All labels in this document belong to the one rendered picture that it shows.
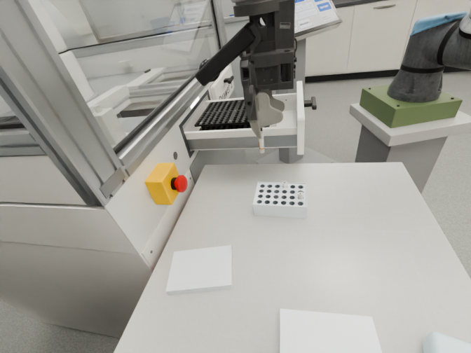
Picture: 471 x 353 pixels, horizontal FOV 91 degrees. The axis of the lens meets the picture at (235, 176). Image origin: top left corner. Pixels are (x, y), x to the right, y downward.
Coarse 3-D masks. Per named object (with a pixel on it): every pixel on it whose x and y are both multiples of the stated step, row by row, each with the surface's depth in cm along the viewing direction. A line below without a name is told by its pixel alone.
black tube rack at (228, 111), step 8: (208, 104) 82; (216, 104) 82; (224, 104) 80; (232, 104) 79; (240, 104) 78; (208, 112) 77; (216, 112) 76; (224, 112) 75; (232, 112) 75; (240, 112) 73; (200, 120) 72; (208, 120) 71; (216, 120) 71; (224, 120) 70; (232, 120) 69; (240, 120) 68; (248, 120) 67; (200, 128) 75; (208, 128) 74; (216, 128) 73; (224, 128) 72; (232, 128) 70; (240, 128) 71
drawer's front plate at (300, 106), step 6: (300, 84) 75; (300, 90) 71; (300, 96) 68; (300, 102) 64; (300, 108) 62; (300, 114) 59; (300, 120) 57; (300, 126) 58; (300, 132) 59; (300, 138) 60; (300, 144) 61; (300, 150) 63
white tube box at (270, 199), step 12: (264, 192) 58; (276, 192) 59; (288, 192) 57; (252, 204) 55; (264, 204) 55; (276, 204) 56; (288, 204) 54; (300, 204) 54; (288, 216) 55; (300, 216) 54
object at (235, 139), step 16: (288, 96) 80; (288, 112) 82; (192, 128) 77; (272, 128) 62; (288, 128) 61; (192, 144) 70; (208, 144) 69; (224, 144) 68; (240, 144) 67; (256, 144) 66; (272, 144) 65; (288, 144) 64
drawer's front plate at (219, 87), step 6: (222, 72) 103; (228, 72) 108; (222, 78) 98; (216, 84) 91; (222, 84) 98; (228, 84) 108; (216, 90) 90; (222, 90) 98; (228, 90) 108; (216, 96) 91; (228, 96) 108
